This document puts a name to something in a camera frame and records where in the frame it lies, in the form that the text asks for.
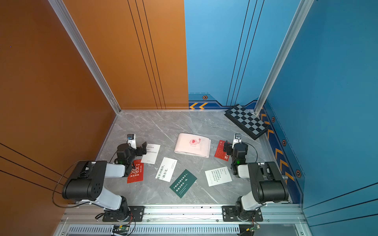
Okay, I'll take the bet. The white card large chinese text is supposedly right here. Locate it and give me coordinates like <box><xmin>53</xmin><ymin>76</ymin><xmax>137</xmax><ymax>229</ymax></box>
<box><xmin>155</xmin><ymin>157</ymin><xmax>177</xmax><ymax>183</ymax></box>

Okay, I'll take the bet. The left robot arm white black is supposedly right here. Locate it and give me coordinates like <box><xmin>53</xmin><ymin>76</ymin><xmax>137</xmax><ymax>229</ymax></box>
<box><xmin>62</xmin><ymin>142</ymin><xmax>147</xmax><ymax>223</ymax></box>

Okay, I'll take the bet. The white card near left arm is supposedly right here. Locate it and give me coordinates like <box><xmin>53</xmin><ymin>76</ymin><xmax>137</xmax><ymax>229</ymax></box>
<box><xmin>141</xmin><ymin>144</ymin><xmax>160</xmax><ymax>164</ymax></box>

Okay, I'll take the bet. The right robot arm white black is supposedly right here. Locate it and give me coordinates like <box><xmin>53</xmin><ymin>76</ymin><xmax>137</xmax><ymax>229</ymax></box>
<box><xmin>222</xmin><ymin>142</ymin><xmax>289</xmax><ymax>222</ymax></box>

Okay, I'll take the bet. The red card right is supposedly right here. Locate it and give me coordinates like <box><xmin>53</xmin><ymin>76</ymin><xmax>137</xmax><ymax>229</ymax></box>
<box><xmin>214</xmin><ymin>140</ymin><xmax>229</xmax><ymax>161</ymax></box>

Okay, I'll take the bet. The red card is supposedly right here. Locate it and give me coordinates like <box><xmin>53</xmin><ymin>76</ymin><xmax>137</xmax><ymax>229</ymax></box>
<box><xmin>214</xmin><ymin>140</ymin><xmax>229</xmax><ymax>161</ymax></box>
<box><xmin>127</xmin><ymin>160</ymin><xmax>144</xmax><ymax>183</ymax></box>

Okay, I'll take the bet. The red card left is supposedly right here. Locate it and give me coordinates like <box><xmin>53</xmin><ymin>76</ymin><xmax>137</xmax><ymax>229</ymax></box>
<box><xmin>127</xmin><ymin>160</ymin><xmax>144</xmax><ymax>183</ymax></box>

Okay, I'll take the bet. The black white checkerboard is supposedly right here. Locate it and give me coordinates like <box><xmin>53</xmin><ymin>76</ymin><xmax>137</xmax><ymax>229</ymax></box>
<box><xmin>225</xmin><ymin>104</ymin><xmax>269</xmax><ymax>140</ymax></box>

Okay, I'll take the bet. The white card small text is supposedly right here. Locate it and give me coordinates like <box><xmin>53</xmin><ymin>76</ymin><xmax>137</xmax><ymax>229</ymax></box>
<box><xmin>205</xmin><ymin>167</ymin><xmax>232</xmax><ymax>187</ymax></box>

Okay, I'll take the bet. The dark green card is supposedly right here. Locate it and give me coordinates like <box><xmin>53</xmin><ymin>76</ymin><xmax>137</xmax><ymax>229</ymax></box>
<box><xmin>169</xmin><ymin>169</ymin><xmax>197</xmax><ymax>198</ymax></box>

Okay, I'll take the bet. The left circuit board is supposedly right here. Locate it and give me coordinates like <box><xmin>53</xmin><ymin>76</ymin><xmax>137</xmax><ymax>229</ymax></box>
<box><xmin>111</xmin><ymin>225</ymin><xmax>130</xmax><ymax>236</ymax></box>

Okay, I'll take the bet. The circuit board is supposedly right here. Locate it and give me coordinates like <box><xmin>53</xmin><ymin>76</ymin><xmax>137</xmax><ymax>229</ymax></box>
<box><xmin>245</xmin><ymin>223</ymin><xmax>261</xmax><ymax>236</ymax></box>
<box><xmin>111</xmin><ymin>225</ymin><xmax>130</xmax><ymax>236</ymax></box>

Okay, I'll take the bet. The right circuit board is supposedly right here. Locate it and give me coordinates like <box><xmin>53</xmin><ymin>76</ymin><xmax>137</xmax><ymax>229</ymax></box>
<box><xmin>245</xmin><ymin>223</ymin><xmax>261</xmax><ymax>236</ymax></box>

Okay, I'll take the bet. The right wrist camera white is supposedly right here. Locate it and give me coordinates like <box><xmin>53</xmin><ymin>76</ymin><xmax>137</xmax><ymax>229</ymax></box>
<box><xmin>232</xmin><ymin>133</ymin><xmax>242</xmax><ymax>148</ymax></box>

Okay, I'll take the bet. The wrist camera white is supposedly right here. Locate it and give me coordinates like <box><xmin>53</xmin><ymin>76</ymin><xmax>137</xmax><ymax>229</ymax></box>
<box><xmin>232</xmin><ymin>133</ymin><xmax>242</xmax><ymax>148</ymax></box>
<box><xmin>127</xmin><ymin>134</ymin><xmax>137</xmax><ymax>149</ymax></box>

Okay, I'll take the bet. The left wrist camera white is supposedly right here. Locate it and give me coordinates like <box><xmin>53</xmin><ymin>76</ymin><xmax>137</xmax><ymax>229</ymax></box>
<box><xmin>127</xmin><ymin>134</ymin><xmax>137</xmax><ymax>149</ymax></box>

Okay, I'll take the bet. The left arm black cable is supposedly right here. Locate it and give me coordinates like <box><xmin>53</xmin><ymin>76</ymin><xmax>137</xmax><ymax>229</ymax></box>
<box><xmin>52</xmin><ymin>160</ymin><xmax>89</xmax><ymax>208</ymax></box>

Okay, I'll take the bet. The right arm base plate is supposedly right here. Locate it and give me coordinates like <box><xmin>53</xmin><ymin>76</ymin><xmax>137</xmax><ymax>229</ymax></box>
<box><xmin>221</xmin><ymin>206</ymin><xmax>263</xmax><ymax>222</ymax></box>

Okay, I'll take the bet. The aluminium front rail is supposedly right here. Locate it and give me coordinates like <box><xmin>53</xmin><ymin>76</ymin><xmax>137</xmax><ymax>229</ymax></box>
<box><xmin>58</xmin><ymin>203</ymin><xmax>309</xmax><ymax>226</ymax></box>

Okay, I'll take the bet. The right aluminium corner post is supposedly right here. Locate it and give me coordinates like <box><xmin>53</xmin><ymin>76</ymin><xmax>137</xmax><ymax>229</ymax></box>
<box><xmin>254</xmin><ymin>0</ymin><xmax>314</xmax><ymax>116</ymax></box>

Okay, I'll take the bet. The aluminium corner post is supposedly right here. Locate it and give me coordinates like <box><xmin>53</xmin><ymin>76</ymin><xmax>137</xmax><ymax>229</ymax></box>
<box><xmin>254</xmin><ymin>0</ymin><xmax>314</xmax><ymax>116</ymax></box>
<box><xmin>48</xmin><ymin>0</ymin><xmax>122</xmax><ymax>115</ymax></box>

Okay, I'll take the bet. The left aluminium corner post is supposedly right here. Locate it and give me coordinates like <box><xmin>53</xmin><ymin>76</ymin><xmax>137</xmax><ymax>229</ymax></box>
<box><xmin>48</xmin><ymin>0</ymin><xmax>122</xmax><ymax>115</ymax></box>

